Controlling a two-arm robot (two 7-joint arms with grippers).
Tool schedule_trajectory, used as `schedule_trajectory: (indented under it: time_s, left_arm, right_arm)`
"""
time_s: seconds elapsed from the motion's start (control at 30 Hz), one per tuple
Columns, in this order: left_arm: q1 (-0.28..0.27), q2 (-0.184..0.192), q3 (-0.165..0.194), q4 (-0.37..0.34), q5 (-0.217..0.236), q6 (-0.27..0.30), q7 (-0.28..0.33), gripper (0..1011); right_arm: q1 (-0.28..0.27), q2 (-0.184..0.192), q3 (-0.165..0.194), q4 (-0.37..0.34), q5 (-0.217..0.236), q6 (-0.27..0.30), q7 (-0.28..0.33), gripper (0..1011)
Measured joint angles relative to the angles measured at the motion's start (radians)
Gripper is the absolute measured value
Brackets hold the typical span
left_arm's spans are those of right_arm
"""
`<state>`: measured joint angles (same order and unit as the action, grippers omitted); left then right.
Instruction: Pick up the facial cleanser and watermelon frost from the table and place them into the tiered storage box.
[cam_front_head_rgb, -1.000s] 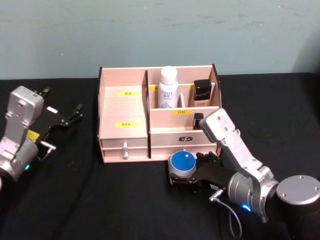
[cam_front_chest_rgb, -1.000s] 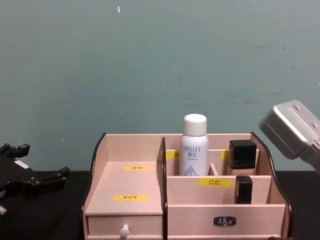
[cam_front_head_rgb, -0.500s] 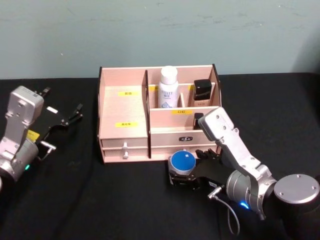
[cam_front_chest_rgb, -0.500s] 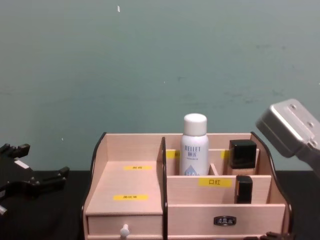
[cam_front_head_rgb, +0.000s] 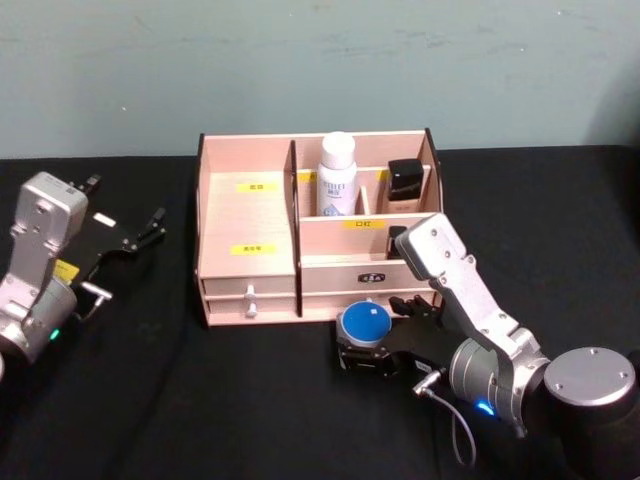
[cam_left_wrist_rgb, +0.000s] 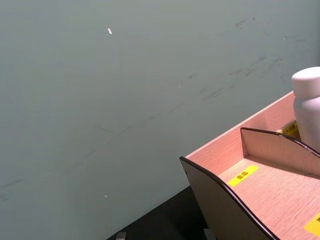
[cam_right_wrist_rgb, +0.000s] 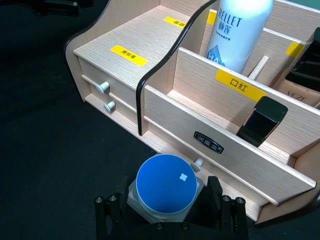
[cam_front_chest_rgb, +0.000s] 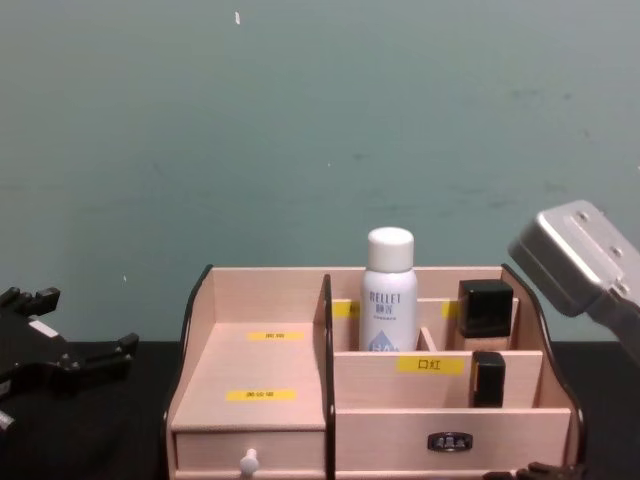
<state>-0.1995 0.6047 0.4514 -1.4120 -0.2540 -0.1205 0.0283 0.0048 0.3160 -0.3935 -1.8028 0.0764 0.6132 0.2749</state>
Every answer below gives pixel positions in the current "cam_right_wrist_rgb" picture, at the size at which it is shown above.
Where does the thin wooden stick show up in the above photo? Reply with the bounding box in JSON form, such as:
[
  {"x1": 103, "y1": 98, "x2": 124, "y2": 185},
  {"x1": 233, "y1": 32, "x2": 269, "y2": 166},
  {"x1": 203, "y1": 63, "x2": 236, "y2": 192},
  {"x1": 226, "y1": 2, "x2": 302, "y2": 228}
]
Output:
[{"x1": 247, "y1": 55, "x2": 270, "y2": 81}]

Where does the small wooden drawer white knob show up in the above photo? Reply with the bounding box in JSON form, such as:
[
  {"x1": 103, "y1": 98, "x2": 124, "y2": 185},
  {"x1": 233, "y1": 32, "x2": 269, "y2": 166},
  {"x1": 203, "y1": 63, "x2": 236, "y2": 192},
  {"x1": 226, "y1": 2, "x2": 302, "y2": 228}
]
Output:
[
  {"x1": 87, "y1": 81, "x2": 139, "y2": 127},
  {"x1": 76, "y1": 56, "x2": 139, "y2": 106}
]

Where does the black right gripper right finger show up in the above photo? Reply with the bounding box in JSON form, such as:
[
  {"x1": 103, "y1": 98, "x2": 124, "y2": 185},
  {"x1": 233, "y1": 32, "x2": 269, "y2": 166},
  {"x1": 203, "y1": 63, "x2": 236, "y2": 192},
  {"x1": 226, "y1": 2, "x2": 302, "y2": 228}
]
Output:
[{"x1": 199, "y1": 175, "x2": 250, "y2": 240}]

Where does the white spray bottle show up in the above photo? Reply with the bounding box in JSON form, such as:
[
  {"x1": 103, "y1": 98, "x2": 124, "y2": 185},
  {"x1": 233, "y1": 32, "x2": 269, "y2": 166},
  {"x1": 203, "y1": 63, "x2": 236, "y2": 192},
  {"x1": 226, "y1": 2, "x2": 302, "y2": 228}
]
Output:
[{"x1": 204, "y1": 0, "x2": 275, "y2": 75}]

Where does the beige cardboard box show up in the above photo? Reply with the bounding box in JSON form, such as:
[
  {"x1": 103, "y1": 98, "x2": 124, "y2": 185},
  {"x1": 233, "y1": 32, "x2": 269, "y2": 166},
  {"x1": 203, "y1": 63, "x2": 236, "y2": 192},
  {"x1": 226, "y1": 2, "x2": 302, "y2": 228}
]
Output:
[{"x1": 272, "y1": 74, "x2": 320, "y2": 110}]

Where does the black nameplate badge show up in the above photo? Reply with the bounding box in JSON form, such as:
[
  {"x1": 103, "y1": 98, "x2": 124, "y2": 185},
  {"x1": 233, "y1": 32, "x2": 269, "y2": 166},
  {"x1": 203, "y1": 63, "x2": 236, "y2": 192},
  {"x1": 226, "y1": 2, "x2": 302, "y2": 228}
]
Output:
[{"x1": 193, "y1": 130, "x2": 225, "y2": 154}]

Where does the light wooden desk organizer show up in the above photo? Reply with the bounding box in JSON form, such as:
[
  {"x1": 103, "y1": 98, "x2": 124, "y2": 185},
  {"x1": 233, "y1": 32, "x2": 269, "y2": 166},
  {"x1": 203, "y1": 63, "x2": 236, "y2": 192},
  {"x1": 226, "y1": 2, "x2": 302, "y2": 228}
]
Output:
[{"x1": 64, "y1": 0, "x2": 320, "y2": 227}]

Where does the black table cloth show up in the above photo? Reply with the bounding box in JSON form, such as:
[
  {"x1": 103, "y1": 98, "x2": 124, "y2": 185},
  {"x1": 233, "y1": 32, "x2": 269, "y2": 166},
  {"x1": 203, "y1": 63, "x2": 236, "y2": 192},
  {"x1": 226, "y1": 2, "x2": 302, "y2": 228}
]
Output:
[{"x1": 0, "y1": 0, "x2": 320, "y2": 240}]

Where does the black lipstick tube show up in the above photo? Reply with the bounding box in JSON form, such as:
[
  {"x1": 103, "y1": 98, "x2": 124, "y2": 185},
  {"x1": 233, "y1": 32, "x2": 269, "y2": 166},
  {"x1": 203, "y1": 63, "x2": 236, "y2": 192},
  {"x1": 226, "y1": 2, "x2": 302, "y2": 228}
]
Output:
[{"x1": 236, "y1": 96, "x2": 289, "y2": 148}]

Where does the black ribbed box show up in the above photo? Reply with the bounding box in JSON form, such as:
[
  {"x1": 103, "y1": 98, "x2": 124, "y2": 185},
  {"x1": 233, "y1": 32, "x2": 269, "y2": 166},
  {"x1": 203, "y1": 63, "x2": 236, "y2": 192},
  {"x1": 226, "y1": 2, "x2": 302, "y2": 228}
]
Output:
[{"x1": 284, "y1": 26, "x2": 320, "y2": 92}]

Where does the glass jar with blue lid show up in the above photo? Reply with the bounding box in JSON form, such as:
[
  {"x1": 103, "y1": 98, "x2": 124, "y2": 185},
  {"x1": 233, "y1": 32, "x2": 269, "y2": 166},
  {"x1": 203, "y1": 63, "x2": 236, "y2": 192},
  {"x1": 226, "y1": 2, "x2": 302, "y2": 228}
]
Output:
[{"x1": 126, "y1": 152, "x2": 204, "y2": 224}]

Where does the large yellow label sticker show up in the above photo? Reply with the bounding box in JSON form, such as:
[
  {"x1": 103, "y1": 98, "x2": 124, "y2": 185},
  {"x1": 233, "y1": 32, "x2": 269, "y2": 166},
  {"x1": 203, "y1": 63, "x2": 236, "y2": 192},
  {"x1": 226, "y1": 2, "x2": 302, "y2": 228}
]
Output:
[{"x1": 215, "y1": 68, "x2": 267, "y2": 103}]

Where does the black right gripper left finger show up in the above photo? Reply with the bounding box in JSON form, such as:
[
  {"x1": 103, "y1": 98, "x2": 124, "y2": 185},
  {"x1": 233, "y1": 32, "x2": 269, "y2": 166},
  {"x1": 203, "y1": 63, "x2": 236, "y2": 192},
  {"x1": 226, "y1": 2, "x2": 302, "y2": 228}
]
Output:
[{"x1": 94, "y1": 175, "x2": 131, "y2": 240}]

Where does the wide wooden drawer white knob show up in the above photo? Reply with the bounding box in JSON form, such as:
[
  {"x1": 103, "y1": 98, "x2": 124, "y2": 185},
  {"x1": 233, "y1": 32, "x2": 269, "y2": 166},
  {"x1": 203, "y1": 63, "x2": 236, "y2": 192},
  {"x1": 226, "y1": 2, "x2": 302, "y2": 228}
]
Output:
[{"x1": 147, "y1": 121, "x2": 271, "y2": 208}]

